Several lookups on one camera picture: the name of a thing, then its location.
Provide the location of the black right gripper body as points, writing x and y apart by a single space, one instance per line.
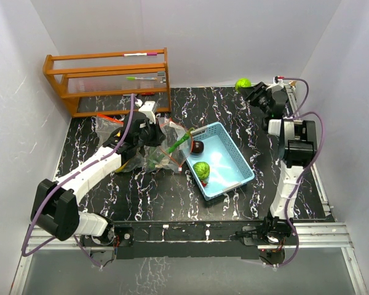
262 101

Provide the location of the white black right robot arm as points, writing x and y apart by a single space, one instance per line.
297 149

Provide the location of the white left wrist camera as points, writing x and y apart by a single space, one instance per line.
148 108

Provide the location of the clear zip top bag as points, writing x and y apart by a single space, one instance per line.
109 128

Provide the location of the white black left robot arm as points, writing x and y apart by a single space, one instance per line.
55 208

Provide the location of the clear zip bag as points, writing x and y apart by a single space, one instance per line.
173 132
109 128

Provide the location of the light blue plastic basket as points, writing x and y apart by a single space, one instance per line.
228 167

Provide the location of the pink white marker pen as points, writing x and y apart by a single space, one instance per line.
140 54

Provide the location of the green white marker pen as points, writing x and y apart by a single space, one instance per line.
132 78

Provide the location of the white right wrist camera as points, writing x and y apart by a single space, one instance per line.
277 84

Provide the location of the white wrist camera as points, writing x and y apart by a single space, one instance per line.
277 84
148 108

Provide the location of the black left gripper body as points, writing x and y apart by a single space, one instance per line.
150 136

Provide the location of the orange wooden shelf rack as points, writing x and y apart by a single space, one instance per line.
103 75

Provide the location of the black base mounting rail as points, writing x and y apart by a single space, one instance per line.
195 239

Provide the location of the dark purple round fruit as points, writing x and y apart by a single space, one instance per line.
197 147

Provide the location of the yellow banana bunch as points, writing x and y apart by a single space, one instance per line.
126 167

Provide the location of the small grey clip box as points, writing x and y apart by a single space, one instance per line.
161 77

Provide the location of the dark green round vegetable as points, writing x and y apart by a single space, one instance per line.
202 170

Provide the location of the green chili pepper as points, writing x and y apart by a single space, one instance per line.
184 139

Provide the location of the light green round fruit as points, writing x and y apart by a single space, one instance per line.
242 83

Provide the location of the white garlic bulb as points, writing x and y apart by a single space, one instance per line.
164 163

